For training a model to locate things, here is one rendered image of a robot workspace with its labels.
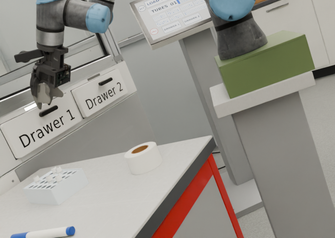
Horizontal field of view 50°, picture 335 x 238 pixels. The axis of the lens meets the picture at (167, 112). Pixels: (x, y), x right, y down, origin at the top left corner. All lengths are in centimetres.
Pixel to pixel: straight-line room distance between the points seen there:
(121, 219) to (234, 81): 57
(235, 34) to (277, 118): 27
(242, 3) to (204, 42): 103
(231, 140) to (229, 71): 107
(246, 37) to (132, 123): 69
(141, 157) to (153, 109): 222
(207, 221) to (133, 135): 86
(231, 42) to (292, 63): 18
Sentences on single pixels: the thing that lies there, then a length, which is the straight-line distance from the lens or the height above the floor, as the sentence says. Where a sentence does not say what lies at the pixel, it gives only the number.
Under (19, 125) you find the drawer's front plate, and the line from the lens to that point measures 115.
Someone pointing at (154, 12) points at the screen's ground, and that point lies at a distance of 192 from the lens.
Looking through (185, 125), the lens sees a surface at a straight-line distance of 288.
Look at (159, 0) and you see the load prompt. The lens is 197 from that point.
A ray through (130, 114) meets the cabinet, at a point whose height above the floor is 73.
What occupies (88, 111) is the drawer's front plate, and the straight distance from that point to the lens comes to 135.
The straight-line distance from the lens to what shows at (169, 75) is 278.
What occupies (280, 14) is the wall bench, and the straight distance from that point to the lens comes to 379.
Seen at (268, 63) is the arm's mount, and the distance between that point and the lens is 103.
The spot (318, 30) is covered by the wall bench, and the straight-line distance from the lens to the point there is 379.
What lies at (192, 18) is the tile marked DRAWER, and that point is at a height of 101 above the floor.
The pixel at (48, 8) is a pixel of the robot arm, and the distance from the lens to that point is 102.
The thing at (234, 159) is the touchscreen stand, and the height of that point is 20.
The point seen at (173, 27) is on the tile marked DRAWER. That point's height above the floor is 100.
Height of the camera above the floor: 101
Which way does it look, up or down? 12 degrees down
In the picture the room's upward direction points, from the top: 22 degrees counter-clockwise
